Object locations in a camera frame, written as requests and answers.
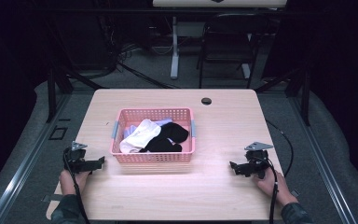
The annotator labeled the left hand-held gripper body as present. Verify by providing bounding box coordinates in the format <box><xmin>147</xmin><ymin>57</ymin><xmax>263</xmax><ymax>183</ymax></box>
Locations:
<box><xmin>62</xmin><ymin>141</ymin><xmax>90</xmax><ymax>174</ymax></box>

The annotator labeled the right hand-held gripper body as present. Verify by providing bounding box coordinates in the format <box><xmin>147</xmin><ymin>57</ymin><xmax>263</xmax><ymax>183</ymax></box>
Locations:
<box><xmin>243</xmin><ymin>141</ymin><xmax>275</xmax><ymax>180</ymax></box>

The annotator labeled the person's left hand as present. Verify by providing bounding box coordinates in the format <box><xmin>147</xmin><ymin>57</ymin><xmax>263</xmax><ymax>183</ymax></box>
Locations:
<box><xmin>59</xmin><ymin>169</ymin><xmax>91</xmax><ymax>197</ymax></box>

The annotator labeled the person's right hand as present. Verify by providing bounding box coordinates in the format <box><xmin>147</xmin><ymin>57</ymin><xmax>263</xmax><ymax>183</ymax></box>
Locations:
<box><xmin>253</xmin><ymin>168</ymin><xmax>299</xmax><ymax>207</ymax></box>

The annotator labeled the lavender sock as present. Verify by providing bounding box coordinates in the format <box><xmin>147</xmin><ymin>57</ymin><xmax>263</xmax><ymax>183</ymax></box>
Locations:
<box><xmin>122</xmin><ymin>117</ymin><xmax>173</xmax><ymax>139</ymax></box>

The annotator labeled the white sock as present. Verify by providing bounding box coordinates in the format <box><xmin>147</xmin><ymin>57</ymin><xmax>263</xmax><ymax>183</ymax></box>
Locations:
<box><xmin>118</xmin><ymin>119</ymin><xmax>162</xmax><ymax>154</ymax></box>

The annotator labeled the pink plastic basket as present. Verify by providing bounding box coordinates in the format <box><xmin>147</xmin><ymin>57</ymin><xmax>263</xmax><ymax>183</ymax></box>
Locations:
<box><xmin>109</xmin><ymin>107</ymin><xmax>197</xmax><ymax>164</ymax></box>

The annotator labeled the black sock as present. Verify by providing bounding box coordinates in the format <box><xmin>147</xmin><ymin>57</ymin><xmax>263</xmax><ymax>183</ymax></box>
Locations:
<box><xmin>139</xmin><ymin>121</ymin><xmax>190</xmax><ymax>154</ymax></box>

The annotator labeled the black metal stand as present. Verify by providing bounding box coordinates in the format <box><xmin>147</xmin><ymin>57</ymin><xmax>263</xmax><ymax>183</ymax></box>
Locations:
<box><xmin>45</xmin><ymin>62</ymin><xmax>107</xmax><ymax>123</ymax></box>
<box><xmin>254</xmin><ymin>64</ymin><xmax>312</xmax><ymax>127</ymax></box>

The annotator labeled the black folding chair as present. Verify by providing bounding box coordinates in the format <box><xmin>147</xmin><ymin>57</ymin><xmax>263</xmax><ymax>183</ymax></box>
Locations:
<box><xmin>196</xmin><ymin>13</ymin><xmax>272</xmax><ymax>90</ymax></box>

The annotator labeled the white table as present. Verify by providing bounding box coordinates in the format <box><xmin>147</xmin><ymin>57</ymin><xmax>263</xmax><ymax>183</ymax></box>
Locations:
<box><xmin>151</xmin><ymin>0</ymin><xmax>289</xmax><ymax>80</ymax></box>

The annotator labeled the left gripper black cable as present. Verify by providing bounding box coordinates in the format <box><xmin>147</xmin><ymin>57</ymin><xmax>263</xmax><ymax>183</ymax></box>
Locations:
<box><xmin>62</xmin><ymin>147</ymin><xmax>91</xmax><ymax>224</ymax></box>

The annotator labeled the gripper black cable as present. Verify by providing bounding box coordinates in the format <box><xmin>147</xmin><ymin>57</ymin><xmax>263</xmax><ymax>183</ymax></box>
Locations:
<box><xmin>62</xmin><ymin>147</ymin><xmax>91</xmax><ymax>224</ymax></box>
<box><xmin>252</xmin><ymin>156</ymin><xmax>279</xmax><ymax>224</ymax></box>

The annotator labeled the thin black cable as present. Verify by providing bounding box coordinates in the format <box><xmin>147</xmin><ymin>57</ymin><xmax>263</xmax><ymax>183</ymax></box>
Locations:
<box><xmin>265</xmin><ymin>119</ymin><xmax>295</xmax><ymax>178</ymax></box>

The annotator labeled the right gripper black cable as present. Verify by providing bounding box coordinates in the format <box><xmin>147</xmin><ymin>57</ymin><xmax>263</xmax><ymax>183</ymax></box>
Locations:
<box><xmin>252</xmin><ymin>156</ymin><xmax>279</xmax><ymax>224</ymax></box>

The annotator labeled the metal floor rail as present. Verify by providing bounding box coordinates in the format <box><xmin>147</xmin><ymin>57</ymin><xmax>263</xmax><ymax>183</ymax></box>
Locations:
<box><xmin>0</xmin><ymin>92</ymin><xmax>73</xmax><ymax>224</ymax></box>
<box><xmin>287</xmin><ymin>92</ymin><xmax>358</xmax><ymax>224</ymax></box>

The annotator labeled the black floor cable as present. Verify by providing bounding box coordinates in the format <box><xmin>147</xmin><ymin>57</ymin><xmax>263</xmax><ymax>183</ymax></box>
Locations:
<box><xmin>115</xmin><ymin>60</ymin><xmax>181</xmax><ymax>90</ymax></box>

